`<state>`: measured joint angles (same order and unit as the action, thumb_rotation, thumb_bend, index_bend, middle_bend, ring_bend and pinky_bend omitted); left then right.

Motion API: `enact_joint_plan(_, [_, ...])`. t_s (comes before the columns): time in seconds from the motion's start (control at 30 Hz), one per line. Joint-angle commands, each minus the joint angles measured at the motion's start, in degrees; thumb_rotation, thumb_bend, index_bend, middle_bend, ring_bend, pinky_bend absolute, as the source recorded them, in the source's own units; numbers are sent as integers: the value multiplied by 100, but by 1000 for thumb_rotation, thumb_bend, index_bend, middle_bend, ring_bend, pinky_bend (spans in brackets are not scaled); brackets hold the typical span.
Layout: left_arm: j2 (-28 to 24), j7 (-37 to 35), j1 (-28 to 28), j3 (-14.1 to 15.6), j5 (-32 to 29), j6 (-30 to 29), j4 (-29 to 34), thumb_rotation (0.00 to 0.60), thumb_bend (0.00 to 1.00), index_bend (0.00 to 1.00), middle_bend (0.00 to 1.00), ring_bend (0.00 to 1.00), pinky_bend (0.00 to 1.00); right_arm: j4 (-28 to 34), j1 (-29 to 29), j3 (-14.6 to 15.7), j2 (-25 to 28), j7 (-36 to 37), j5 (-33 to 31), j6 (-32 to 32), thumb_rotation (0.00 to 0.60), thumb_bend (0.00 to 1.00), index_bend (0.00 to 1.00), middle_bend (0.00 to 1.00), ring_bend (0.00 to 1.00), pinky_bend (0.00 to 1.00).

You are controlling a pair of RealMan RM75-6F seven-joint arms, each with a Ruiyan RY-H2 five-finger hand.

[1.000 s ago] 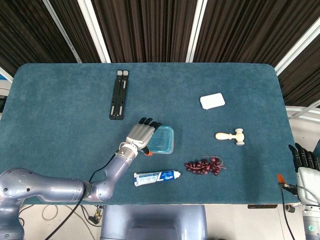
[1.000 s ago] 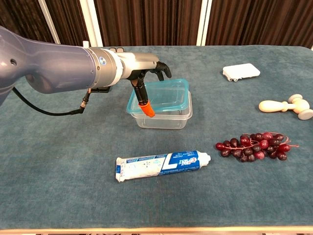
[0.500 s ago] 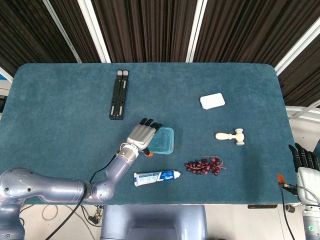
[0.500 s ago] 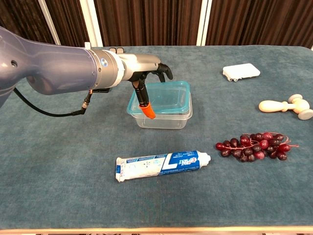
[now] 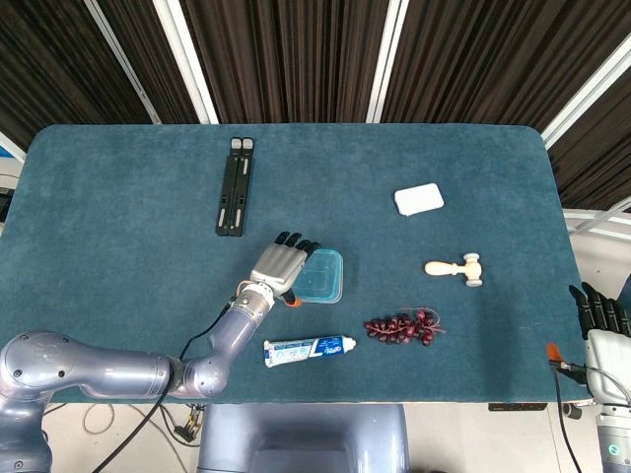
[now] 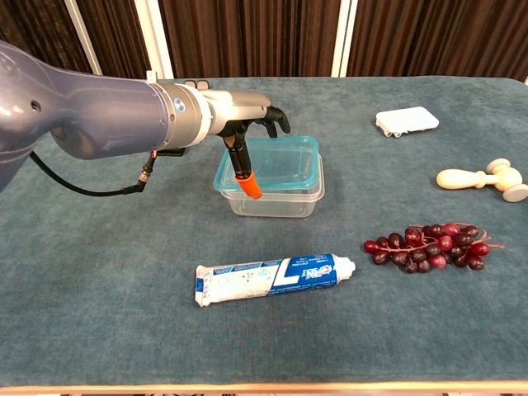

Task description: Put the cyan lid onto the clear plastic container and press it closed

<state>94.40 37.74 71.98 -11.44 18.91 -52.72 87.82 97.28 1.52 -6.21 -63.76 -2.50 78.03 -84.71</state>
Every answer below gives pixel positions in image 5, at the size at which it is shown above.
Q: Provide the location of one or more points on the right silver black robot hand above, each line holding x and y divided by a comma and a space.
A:
611, 364

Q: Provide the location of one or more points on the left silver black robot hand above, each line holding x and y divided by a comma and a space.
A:
278, 266

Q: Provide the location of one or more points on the teal plastic container lid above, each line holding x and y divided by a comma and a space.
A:
320, 276

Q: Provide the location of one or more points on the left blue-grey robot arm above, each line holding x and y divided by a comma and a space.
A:
98, 369

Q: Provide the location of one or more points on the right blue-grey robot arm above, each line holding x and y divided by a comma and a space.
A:
615, 438

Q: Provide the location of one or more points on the white blue toothpaste tube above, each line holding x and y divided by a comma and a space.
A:
305, 351

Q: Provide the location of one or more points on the black folding stand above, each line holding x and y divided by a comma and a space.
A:
235, 187

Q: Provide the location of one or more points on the red grape bunch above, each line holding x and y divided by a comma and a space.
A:
399, 329

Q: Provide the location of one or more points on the wooden toy hammer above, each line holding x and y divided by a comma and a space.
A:
446, 269

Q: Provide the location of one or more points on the blue-green table cloth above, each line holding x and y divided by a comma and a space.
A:
123, 197

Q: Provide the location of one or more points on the blue-grey robot torso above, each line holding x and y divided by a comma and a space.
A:
301, 438

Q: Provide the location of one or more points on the black floor plug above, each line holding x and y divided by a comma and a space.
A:
186, 431

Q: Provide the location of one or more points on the dark brown curtain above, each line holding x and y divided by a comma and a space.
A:
296, 59

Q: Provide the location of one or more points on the black metal bracket plate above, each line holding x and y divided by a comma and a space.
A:
517, 407

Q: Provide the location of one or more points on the white frame rail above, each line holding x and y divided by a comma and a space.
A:
596, 224

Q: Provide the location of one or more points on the wide white frame post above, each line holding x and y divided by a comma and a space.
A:
187, 64

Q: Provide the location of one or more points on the thin grey frame post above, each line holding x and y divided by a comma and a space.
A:
123, 64

